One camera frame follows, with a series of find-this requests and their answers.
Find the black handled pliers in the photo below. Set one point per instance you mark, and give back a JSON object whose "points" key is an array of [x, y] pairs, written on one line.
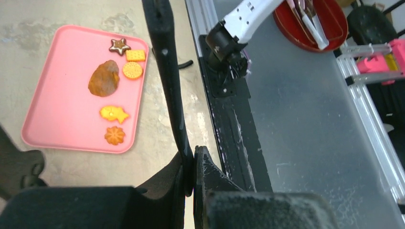
{"points": [[185, 64]]}

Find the pink black device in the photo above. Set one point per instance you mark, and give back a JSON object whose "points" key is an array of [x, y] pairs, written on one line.
{"points": [[383, 63]]}

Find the orange fish cookie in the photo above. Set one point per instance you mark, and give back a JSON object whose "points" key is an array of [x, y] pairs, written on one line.
{"points": [[113, 113]]}

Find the orange flower cookie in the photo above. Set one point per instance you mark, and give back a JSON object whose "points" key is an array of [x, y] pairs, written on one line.
{"points": [[114, 135]]}

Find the black base frame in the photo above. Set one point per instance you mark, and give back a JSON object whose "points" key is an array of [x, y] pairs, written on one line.
{"points": [[239, 149]]}

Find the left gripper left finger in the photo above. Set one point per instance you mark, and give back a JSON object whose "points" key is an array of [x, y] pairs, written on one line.
{"points": [[158, 203]]}

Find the metal tongs black tips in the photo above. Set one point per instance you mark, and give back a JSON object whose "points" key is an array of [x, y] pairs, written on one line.
{"points": [[160, 24]]}

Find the brown star cookie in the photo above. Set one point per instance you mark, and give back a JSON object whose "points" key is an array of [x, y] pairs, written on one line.
{"points": [[119, 46]]}

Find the square cracker cookie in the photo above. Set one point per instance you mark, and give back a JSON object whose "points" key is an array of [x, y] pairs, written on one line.
{"points": [[135, 55]]}

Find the red bowl with utensils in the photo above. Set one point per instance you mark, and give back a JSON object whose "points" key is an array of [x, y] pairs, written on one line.
{"points": [[313, 25]]}

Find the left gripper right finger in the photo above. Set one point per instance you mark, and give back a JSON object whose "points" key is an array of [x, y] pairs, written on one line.
{"points": [[221, 204]]}

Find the pink serving tray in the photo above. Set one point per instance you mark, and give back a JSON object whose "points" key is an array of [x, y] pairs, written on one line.
{"points": [[63, 113]]}

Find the brown croissant pastry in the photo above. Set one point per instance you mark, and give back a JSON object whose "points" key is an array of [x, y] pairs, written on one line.
{"points": [[105, 79]]}

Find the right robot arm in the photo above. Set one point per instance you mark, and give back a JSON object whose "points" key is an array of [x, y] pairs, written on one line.
{"points": [[228, 38]]}

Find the round cracker cookie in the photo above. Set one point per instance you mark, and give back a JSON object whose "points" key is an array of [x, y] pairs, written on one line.
{"points": [[132, 70]]}

